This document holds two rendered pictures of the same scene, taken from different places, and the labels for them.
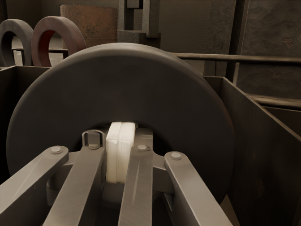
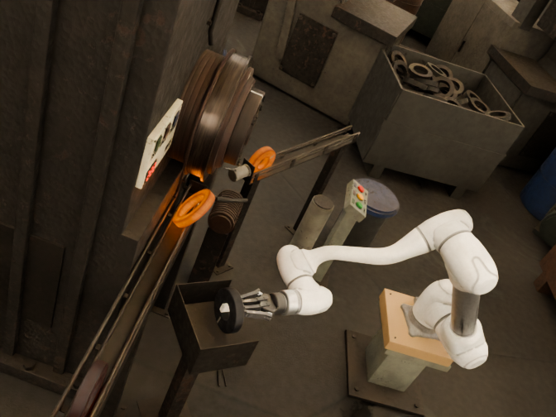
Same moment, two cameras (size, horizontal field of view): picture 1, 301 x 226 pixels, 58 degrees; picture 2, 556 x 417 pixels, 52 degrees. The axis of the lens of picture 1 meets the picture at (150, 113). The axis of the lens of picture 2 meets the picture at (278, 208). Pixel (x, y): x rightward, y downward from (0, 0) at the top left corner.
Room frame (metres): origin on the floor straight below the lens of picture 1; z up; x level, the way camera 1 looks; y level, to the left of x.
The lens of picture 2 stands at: (1.01, 1.06, 2.14)
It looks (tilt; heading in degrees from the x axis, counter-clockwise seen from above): 36 degrees down; 231
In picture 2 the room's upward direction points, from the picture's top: 25 degrees clockwise
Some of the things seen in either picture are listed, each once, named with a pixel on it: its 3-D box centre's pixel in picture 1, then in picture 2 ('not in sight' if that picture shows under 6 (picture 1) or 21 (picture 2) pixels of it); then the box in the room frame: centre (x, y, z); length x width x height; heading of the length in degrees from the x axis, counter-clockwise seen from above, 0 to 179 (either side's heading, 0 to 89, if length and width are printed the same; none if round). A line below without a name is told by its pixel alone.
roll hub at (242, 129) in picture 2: not in sight; (245, 127); (0.08, -0.45, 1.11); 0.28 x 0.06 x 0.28; 55
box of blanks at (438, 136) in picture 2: not in sight; (425, 120); (-2.29, -1.80, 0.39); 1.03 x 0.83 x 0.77; 160
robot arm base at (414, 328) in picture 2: not in sight; (423, 315); (-0.91, -0.01, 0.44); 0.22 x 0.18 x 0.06; 71
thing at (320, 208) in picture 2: not in sight; (304, 237); (-0.68, -0.71, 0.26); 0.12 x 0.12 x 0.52
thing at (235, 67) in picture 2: not in sight; (219, 117); (0.16, -0.51, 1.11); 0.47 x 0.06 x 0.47; 55
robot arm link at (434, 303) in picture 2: not in sight; (440, 302); (-0.90, 0.02, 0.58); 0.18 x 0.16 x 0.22; 87
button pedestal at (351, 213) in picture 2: not in sight; (337, 237); (-0.83, -0.65, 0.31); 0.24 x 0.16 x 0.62; 55
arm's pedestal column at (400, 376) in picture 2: not in sight; (396, 354); (-0.91, 0.01, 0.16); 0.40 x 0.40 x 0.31; 62
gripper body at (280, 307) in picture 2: not in sight; (270, 304); (0.02, 0.02, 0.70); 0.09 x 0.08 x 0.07; 0
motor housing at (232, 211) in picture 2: not in sight; (214, 241); (-0.14, -0.70, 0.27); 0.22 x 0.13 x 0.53; 55
